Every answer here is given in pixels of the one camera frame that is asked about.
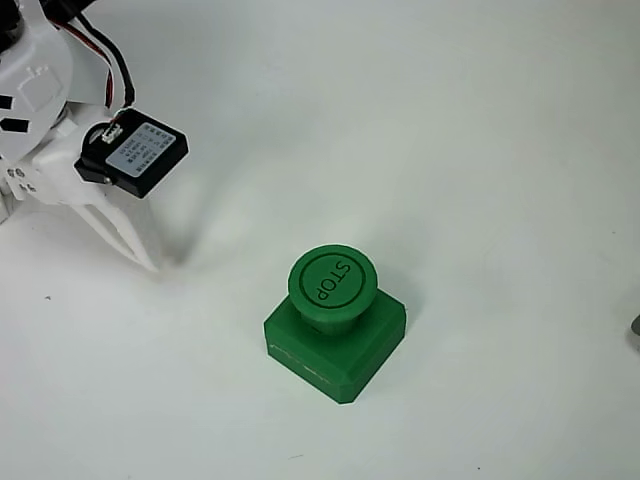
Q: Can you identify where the green STOP push button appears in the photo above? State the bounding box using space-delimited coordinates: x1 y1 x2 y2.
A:
286 244 380 337

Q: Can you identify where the green button base box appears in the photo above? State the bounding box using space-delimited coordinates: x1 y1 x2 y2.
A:
262 288 408 405

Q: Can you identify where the red white servo wire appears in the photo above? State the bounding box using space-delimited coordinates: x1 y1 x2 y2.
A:
62 22 116 110

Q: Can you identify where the black camera module with label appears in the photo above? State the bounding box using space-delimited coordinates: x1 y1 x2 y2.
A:
73 106 190 200

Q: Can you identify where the black camera cable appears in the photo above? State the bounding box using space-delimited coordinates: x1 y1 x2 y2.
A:
73 12 137 109

